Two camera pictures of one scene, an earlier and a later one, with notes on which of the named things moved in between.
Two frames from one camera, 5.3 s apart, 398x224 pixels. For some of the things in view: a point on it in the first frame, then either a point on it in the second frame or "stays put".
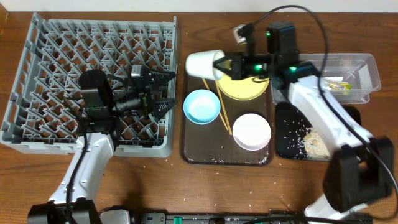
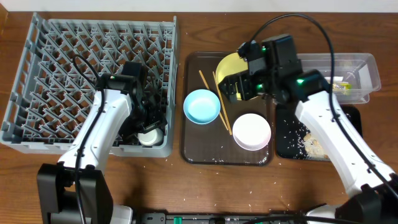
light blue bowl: x=201 y=106 stays put
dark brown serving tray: x=212 y=144 stays put
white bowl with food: x=252 y=132 stays put
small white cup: x=200 y=65 -> x=152 y=138
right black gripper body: x=253 y=66 -> x=260 y=84
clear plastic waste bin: x=347 y=78 stays put
